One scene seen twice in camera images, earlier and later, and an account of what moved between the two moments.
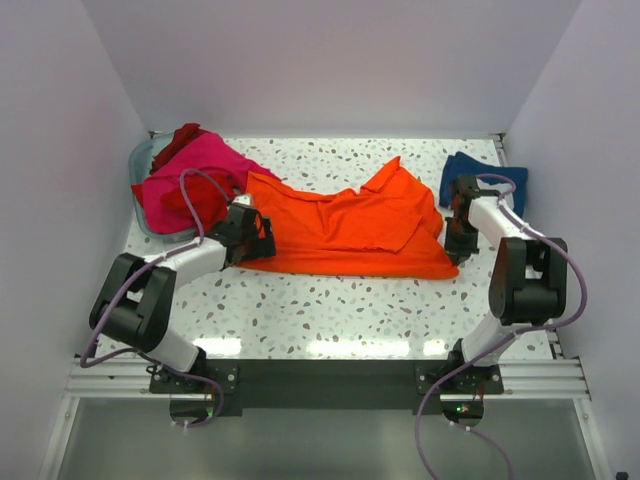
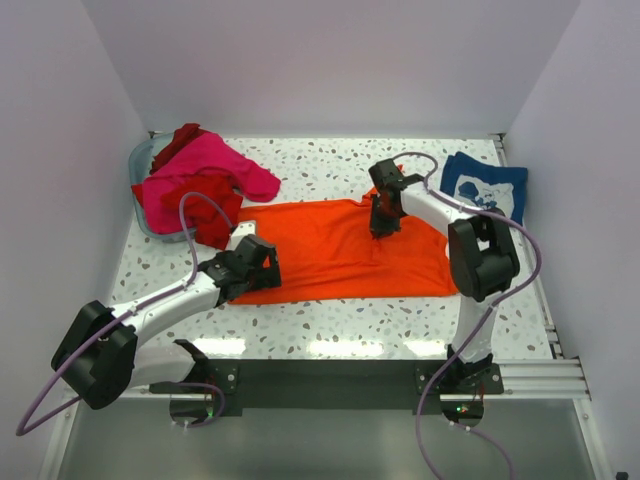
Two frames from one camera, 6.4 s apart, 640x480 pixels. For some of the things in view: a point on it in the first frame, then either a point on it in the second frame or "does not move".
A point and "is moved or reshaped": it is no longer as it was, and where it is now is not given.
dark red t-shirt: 180,138 does not move
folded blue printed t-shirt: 461,165 does not move
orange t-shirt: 390,228 is moved or reshaped
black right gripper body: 461,235 -> 382,220
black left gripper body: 258,247 -> 266,276
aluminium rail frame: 129,380 does not move
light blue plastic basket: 139,163 does not move
